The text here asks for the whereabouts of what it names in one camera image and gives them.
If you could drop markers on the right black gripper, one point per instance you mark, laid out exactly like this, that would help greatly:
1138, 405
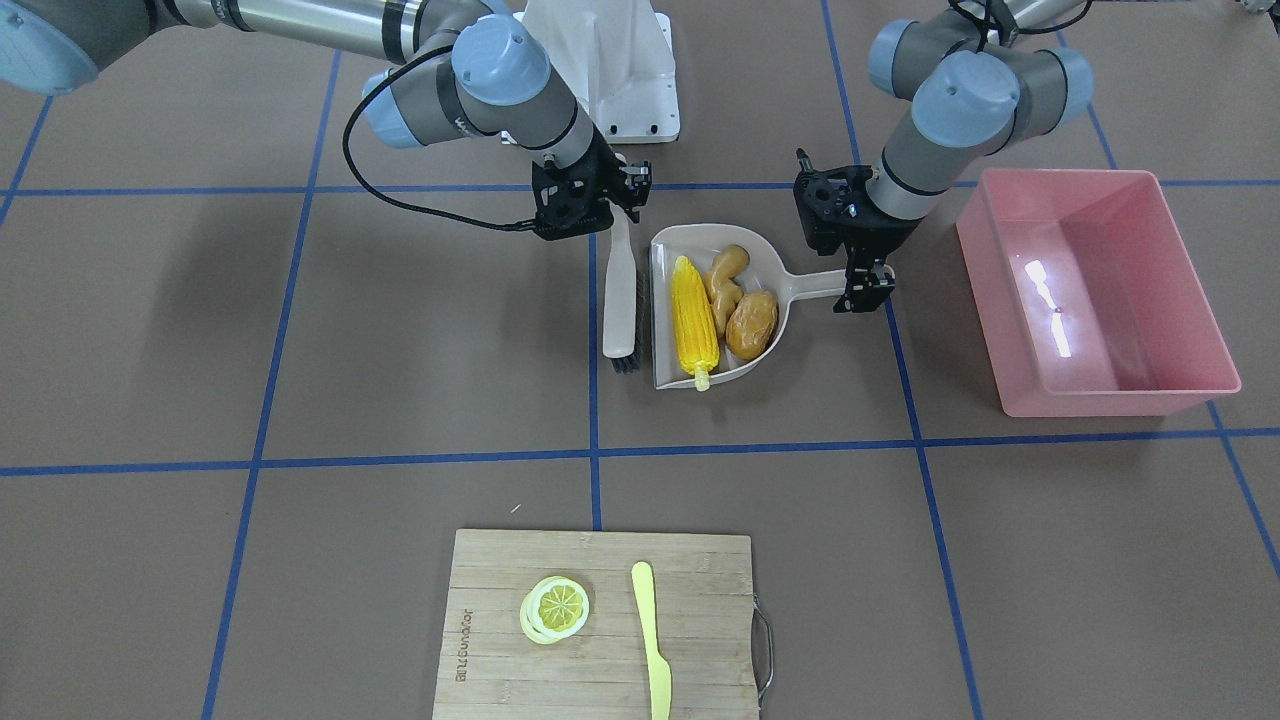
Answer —
607, 178

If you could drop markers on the brown toy potato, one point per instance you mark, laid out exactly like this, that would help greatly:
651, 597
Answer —
750, 329

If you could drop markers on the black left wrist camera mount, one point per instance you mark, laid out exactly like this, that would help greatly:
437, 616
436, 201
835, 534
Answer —
829, 203

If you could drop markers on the beige hand brush black bristles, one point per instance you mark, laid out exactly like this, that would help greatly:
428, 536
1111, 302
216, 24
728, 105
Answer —
619, 326

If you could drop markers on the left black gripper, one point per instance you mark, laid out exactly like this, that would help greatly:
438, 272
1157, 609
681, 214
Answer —
884, 231

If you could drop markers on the bamboo cutting board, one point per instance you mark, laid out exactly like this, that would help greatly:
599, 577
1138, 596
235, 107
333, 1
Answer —
705, 608

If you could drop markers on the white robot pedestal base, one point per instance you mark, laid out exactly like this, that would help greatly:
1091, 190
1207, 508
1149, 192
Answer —
619, 61

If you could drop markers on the tan toy ginger root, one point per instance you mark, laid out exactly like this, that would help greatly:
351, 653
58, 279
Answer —
723, 292

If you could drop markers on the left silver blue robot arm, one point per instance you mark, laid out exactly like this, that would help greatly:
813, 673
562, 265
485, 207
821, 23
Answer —
971, 94

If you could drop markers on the yellow toy corn cob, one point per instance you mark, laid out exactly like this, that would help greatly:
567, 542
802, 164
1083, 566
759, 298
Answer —
698, 349

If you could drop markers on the yellow plastic toy knife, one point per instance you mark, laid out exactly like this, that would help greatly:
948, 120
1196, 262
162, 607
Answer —
660, 678

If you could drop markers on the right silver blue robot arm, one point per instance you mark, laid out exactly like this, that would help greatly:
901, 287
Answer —
452, 70

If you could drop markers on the pink plastic bin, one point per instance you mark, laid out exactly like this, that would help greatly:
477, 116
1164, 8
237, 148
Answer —
1087, 297

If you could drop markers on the yellow toy lemon slices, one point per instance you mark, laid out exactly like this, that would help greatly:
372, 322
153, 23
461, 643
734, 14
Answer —
554, 610

